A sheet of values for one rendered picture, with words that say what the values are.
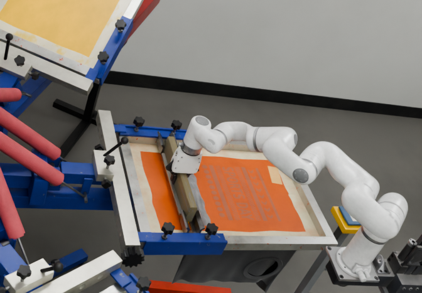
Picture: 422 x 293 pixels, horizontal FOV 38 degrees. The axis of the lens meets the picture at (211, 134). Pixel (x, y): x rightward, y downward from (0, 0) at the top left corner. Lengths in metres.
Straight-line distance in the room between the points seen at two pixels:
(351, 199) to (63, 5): 1.44
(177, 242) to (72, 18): 1.06
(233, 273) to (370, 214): 0.81
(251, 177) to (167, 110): 1.93
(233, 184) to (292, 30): 2.32
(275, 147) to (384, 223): 0.40
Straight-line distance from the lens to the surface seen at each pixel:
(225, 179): 2.50
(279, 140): 1.94
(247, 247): 2.26
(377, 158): 4.99
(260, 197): 2.50
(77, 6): 2.66
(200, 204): 2.34
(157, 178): 2.38
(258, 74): 4.77
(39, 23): 2.63
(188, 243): 2.12
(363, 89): 5.31
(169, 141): 2.40
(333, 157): 1.97
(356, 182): 1.94
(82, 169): 2.19
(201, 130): 2.12
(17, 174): 2.16
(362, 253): 2.09
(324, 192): 4.34
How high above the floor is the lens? 2.52
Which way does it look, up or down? 36 degrees down
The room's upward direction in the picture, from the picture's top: 23 degrees clockwise
